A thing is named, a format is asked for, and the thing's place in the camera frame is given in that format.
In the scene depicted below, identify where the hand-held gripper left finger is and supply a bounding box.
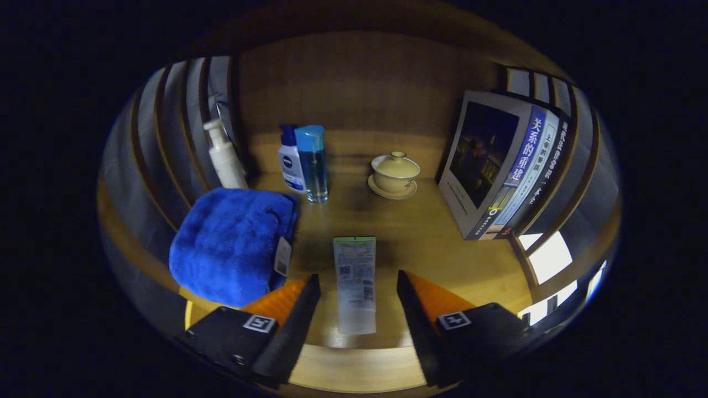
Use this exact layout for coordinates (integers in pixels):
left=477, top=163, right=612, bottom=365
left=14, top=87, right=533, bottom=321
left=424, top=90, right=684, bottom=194
left=184, top=273, right=322, bottom=386

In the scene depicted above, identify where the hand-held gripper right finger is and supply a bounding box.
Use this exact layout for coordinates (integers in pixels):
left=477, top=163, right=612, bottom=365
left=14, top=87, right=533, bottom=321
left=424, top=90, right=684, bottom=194
left=396, top=269, right=533, bottom=389

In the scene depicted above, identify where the white cosmetic tube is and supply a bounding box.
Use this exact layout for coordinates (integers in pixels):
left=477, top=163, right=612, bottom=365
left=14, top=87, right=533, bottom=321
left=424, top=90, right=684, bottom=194
left=333, top=237, right=377, bottom=335

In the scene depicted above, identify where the wooden countertop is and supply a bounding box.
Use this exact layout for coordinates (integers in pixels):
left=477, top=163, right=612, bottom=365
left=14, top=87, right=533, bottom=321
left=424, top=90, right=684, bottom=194
left=177, top=130, right=534, bottom=350

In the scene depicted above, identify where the wooden cabinet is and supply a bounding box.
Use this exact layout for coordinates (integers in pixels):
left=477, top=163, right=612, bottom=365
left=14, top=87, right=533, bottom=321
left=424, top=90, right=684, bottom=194
left=97, top=6, right=623, bottom=396

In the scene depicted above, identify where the blue towel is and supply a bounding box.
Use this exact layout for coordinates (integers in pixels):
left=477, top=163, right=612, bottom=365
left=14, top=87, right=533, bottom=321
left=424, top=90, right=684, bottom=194
left=169, top=188, right=299, bottom=308

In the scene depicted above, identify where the beige lidded teacup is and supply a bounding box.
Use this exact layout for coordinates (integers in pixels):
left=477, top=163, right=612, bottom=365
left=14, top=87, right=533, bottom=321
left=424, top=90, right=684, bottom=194
left=368, top=151, right=421, bottom=200

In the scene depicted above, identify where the white lotion bottle blue cap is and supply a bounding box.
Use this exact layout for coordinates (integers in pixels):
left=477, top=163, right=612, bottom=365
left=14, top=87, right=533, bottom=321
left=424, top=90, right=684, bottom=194
left=278, top=125, right=306, bottom=193

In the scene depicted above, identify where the clear blue bottle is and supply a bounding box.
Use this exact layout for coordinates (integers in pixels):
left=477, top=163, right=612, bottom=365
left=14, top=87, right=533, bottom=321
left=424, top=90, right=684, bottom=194
left=294, top=125, right=329, bottom=203

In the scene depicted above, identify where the thick book blue spine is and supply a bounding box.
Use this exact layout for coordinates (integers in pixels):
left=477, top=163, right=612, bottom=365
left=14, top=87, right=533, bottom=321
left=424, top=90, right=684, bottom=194
left=437, top=90, right=547, bottom=241

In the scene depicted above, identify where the white pump bottle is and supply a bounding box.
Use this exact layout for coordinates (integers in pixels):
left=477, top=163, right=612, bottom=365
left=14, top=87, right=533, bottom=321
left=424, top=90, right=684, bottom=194
left=202, top=118, right=248, bottom=190

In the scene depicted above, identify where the book pale blue spine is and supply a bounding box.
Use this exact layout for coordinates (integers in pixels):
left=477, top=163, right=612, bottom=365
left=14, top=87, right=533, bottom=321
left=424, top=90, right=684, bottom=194
left=487, top=109, right=560, bottom=235

